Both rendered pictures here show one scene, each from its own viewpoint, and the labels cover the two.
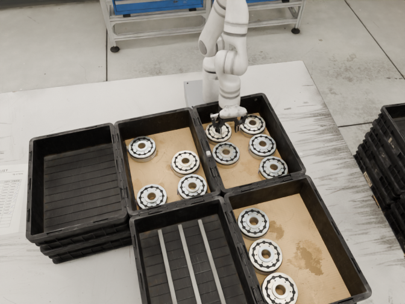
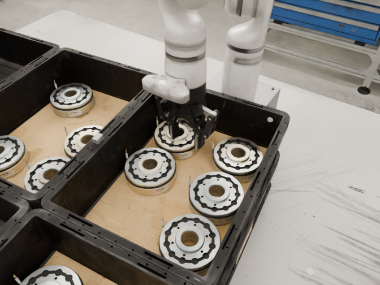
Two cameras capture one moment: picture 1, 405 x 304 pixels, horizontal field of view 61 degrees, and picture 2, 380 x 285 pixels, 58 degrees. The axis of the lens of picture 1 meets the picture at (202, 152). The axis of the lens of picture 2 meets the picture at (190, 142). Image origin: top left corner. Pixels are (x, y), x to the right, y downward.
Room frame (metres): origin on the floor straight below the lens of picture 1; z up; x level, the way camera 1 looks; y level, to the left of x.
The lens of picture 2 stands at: (0.47, -0.45, 1.38)
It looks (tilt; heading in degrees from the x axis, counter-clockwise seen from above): 45 degrees down; 42
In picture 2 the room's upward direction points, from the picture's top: straight up
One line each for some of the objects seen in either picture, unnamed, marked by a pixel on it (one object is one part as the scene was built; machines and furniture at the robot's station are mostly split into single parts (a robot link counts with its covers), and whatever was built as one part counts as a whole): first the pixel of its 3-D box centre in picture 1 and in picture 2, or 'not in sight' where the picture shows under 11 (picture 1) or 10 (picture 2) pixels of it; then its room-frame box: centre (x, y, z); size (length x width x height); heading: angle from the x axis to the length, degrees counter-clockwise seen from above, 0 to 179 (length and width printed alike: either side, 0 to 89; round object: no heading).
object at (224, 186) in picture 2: (262, 143); (216, 191); (0.79, -0.23, 0.86); 0.05 x 0.05 x 0.01
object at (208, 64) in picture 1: (214, 50); (250, 13); (1.11, -0.05, 1.04); 0.09 x 0.09 x 0.17; 35
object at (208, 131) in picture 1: (218, 131); (177, 134); (0.85, -0.06, 0.86); 0.10 x 0.10 x 0.01
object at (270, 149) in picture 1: (262, 145); (216, 193); (0.79, -0.23, 0.86); 0.10 x 0.10 x 0.01
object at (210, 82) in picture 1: (213, 82); (240, 74); (1.11, -0.05, 0.88); 0.09 x 0.09 x 0.17; 13
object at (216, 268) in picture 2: (244, 139); (180, 157); (0.77, -0.15, 0.92); 0.40 x 0.30 x 0.02; 15
